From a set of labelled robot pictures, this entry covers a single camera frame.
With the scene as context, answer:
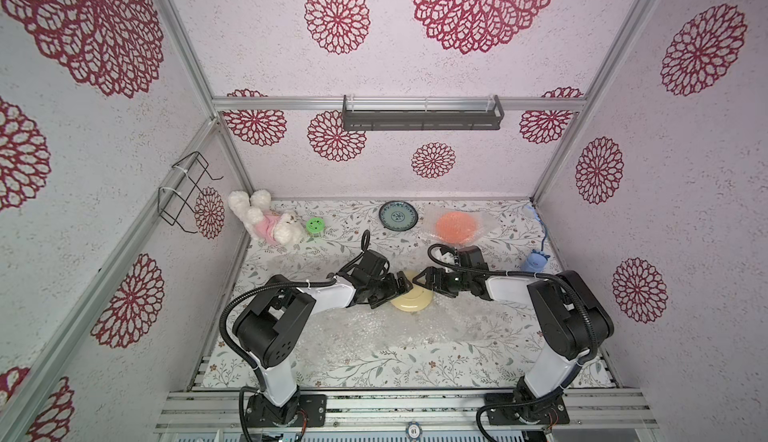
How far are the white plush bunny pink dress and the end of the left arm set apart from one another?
33 centimetres

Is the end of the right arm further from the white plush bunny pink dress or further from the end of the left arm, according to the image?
the white plush bunny pink dress

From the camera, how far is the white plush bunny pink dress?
0.99 meters

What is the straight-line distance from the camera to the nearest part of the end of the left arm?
2.34 feet
